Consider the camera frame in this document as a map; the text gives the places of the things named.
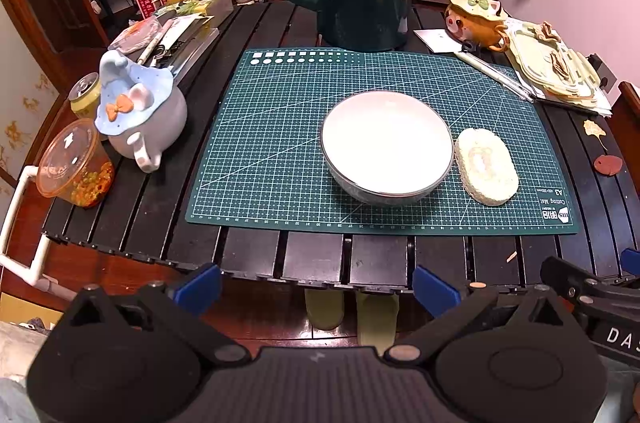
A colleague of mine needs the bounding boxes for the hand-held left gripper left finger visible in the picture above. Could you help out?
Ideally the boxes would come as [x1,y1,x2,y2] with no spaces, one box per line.
[62,262,252,366]

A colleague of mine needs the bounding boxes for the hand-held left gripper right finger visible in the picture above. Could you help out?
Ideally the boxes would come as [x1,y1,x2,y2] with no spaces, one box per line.
[385,264,581,365]

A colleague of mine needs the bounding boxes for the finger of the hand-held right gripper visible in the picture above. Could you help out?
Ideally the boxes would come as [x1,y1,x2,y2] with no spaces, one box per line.
[621,247,640,277]
[541,255,640,305]

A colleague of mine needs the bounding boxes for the oval cream sponge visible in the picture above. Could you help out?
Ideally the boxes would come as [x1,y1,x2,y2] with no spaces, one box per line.
[454,128,520,207]

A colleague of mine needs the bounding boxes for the white bowl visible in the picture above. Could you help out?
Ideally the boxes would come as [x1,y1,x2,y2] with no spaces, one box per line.
[320,90,455,206]

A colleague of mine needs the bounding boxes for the yellow leaf ornament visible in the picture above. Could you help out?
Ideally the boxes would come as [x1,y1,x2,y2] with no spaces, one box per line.
[583,119,607,152]

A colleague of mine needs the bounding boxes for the green cutting mat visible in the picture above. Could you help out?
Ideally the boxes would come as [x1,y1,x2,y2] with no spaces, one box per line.
[185,48,581,235]

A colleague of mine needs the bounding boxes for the grey mug with blue hat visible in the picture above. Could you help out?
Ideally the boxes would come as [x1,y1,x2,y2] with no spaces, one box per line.
[94,50,188,174]

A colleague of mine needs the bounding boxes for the orange plastic container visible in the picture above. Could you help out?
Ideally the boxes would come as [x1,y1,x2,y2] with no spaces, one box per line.
[36,118,116,209]

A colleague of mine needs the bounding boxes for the white craft knife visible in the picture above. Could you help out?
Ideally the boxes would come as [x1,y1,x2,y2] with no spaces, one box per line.
[452,48,535,103]

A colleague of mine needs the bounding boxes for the stack of cream green cards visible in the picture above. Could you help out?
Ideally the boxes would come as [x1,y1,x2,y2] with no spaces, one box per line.
[504,18,613,118]

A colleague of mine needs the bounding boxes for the drink can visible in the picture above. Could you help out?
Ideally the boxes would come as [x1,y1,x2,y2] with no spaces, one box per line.
[69,72,105,141]

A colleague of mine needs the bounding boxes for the grey book stack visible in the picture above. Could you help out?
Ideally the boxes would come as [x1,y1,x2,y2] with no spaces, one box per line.
[162,16,222,83]

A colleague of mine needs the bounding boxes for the black scissors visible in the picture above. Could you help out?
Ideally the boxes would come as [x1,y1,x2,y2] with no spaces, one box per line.
[149,38,190,60]

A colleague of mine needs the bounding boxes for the white paper card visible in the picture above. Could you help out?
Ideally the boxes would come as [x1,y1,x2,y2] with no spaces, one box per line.
[413,28,472,54]

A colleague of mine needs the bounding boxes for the orange pig mug cream hat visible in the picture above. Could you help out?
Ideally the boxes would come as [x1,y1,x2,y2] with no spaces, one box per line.
[444,0,512,53]

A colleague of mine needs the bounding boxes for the green tissue box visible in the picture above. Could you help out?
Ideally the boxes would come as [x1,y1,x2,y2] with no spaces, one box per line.
[152,0,236,24]

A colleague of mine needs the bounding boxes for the white pipe frame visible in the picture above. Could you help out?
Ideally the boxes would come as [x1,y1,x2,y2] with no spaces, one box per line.
[0,166,71,300]

